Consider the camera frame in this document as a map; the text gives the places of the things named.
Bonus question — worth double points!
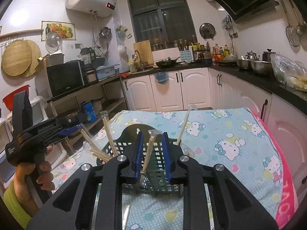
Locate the light blue knife block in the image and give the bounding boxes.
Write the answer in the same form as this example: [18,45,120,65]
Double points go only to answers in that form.
[179,50,194,62]

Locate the row of glass jars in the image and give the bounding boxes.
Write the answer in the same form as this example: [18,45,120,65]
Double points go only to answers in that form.
[153,38,199,51]

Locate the white base cabinets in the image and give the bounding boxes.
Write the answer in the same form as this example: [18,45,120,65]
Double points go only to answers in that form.
[122,67,307,197]

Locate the black microwave oven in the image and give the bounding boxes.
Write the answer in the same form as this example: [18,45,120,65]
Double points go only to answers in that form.
[35,61,90,99]

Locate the steel kettle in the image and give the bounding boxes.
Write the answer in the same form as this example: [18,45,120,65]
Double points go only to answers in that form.
[245,51,261,60]

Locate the glass pot lid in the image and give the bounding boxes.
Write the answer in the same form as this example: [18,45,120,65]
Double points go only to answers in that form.
[45,32,63,53]

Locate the white plastic drawer tower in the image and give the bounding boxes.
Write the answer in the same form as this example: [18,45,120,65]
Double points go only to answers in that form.
[0,96,68,185]

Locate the hanging steel bowl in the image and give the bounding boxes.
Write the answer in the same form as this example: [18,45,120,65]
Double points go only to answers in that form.
[99,27,112,39]

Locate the red plastic basin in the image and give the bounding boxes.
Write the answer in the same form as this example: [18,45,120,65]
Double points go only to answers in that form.
[2,85,30,112]

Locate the small hanging tools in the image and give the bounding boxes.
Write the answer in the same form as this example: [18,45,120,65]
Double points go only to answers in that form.
[222,16,232,31]

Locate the blue hanging bin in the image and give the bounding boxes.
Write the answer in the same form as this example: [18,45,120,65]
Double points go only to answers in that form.
[153,72,168,84]

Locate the dark framed window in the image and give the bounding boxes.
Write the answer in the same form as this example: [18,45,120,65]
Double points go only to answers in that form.
[126,0,198,46]

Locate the wooden cutting board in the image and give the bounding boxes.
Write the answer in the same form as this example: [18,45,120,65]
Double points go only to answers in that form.
[134,40,154,65]

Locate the plastic bag of vegetables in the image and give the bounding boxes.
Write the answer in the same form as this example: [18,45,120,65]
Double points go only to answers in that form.
[271,53,307,92]

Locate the plastic-wrapped chopstick pair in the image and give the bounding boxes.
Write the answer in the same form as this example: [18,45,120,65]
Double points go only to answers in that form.
[140,129,162,174]

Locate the steel mesh strainer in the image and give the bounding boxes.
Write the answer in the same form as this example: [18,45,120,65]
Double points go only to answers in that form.
[279,0,302,48]

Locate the green plastic utensil holder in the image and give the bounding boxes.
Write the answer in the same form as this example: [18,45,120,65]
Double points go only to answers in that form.
[96,123,185,194]

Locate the steel pot lid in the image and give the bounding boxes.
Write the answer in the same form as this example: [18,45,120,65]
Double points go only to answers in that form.
[200,23,215,40]

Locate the round bamboo tray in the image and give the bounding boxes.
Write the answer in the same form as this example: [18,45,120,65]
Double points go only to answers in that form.
[1,39,42,77]

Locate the wall sponge rack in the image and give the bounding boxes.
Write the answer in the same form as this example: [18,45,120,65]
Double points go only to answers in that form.
[116,25,132,39]

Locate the small silver appliance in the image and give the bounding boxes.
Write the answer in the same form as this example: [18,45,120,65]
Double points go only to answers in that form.
[85,63,97,82]

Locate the grey pot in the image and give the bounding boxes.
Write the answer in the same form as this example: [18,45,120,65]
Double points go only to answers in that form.
[37,53,65,67]

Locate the small steel pot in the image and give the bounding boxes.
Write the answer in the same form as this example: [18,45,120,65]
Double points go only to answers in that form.
[92,97,105,114]

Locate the person's left hand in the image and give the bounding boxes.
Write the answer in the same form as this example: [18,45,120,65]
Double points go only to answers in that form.
[13,146,55,218]

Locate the blue canister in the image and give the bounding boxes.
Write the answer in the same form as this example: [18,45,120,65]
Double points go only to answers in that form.
[82,101,97,122]

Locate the white countertop box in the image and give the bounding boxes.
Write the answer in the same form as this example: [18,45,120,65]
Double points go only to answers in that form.
[152,48,180,63]

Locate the cartoon cat printed blanket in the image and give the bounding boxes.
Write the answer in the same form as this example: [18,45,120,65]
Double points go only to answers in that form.
[51,108,285,230]

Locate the light blue plastic box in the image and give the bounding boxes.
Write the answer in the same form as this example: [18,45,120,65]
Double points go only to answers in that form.
[96,65,119,81]

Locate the kitchen faucet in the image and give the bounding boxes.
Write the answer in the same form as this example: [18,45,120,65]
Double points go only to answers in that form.
[133,50,145,70]

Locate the row of hanging kitchen utensils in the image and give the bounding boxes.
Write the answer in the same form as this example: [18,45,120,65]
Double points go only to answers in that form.
[290,0,307,37]

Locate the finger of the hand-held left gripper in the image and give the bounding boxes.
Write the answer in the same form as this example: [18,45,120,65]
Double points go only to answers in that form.
[55,113,88,127]
[47,124,84,145]

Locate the pink blanket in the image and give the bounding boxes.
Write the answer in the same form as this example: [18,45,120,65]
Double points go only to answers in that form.
[247,108,301,226]

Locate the black blender jug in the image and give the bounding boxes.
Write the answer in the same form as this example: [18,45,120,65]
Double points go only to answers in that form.
[80,47,96,64]

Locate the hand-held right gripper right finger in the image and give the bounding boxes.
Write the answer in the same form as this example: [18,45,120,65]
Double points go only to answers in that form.
[161,132,279,230]

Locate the black wok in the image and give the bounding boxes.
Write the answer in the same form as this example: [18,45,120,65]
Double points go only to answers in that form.
[155,57,181,68]

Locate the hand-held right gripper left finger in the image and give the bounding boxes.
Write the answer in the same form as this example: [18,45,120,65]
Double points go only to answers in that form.
[26,132,145,230]

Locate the wooden shelf rack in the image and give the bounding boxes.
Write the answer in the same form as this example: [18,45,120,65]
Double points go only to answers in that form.
[48,74,129,149]

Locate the fruit wall poster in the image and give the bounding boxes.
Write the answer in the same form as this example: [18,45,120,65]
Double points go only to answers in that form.
[41,21,75,41]

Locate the bunch of wooden chopsticks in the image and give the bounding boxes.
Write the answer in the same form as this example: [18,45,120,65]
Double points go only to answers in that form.
[80,105,198,164]

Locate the row of sauce bottles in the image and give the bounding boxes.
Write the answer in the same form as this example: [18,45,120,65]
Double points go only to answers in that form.
[211,44,234,62]

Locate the white water heater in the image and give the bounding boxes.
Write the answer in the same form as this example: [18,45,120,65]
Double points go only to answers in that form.
[65,0,116,18]

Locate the black kettle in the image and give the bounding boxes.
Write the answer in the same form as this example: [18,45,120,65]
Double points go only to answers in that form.
[262,48,280,62]

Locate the steel bowls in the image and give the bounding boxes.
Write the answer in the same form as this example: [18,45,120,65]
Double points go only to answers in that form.
[236,59,275,77]

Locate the person's left forearm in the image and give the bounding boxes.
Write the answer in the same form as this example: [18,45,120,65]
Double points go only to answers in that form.
[2,179,33,230]

